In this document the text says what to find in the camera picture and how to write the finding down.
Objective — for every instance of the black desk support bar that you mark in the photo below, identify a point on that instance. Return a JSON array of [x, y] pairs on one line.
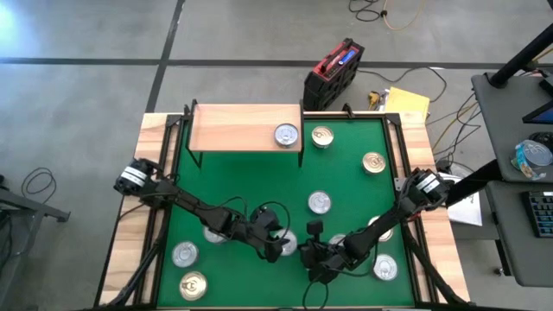
[[475, 183]]

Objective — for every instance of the gold lid teal label can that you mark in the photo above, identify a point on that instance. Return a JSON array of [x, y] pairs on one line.
[[374, 163]]

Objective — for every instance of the wooden shelf with black legs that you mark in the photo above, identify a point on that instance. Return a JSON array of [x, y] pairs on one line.
[[242, 127]]

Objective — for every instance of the Bumble Bee light tuna can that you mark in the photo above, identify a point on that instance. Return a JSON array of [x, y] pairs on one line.
[[336, 239]]

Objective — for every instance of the can on side desk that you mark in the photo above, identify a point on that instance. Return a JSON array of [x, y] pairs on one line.
[[533, 157]]

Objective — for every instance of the grey metal stand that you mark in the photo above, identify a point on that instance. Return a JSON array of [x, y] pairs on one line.
[[34, 206]]

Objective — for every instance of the white paper sheet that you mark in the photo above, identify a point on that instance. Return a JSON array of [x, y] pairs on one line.
[[468, 211]]

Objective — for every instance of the black keyboard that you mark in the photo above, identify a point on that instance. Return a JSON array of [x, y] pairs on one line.
[[540, 213]]

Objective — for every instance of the grey desk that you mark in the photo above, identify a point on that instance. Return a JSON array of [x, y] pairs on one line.
[[501, 129], [518, 250]]

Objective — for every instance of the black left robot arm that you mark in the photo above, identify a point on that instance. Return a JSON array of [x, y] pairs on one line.
[[194, 207]]

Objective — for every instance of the light blue cartoon label can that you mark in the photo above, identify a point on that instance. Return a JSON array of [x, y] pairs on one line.
[[286, 135]]

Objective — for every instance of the blue albacore solid white can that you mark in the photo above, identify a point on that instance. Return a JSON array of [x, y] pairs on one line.
[[212, 237]]

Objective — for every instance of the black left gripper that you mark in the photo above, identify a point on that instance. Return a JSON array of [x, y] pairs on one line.
[[263, 226]]

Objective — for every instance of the green table mat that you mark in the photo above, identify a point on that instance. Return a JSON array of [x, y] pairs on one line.
[[259, 185]]

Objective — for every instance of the pale gold lid can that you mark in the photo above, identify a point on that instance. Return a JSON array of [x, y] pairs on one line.
[[322, 137], [387, 235]]

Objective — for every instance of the silver pull-tab can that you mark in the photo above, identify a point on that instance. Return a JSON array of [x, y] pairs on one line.
[[185, 254], [385, 268]]

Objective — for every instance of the black metal table frame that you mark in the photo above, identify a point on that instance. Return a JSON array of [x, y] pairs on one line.
[[367, 116]]

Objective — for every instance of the yellow paper pad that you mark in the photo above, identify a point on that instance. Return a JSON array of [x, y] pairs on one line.
[[406, 103]]

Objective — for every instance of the black tablet screen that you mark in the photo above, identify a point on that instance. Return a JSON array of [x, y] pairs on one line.
[[542, 114]]

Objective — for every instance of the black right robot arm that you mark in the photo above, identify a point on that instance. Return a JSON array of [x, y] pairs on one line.
[[389, 222]]

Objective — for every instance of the black monitor pole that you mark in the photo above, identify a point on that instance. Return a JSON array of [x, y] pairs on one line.
[[523, 56]]

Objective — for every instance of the teal white label tuna can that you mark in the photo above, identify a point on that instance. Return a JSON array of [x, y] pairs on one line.
[[291, 243]]

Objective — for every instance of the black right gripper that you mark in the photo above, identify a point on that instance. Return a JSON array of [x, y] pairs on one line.
[[322, 261]]

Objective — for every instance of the teal chunk light tuna can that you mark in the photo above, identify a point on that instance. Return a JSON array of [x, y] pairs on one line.
[[319, 202]]

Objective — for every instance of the red and black tool case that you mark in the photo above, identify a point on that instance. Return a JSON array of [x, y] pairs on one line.
[[330, 82]]

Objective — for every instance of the black computer mouse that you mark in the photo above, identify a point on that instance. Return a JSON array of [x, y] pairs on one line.
[[542, 138]]

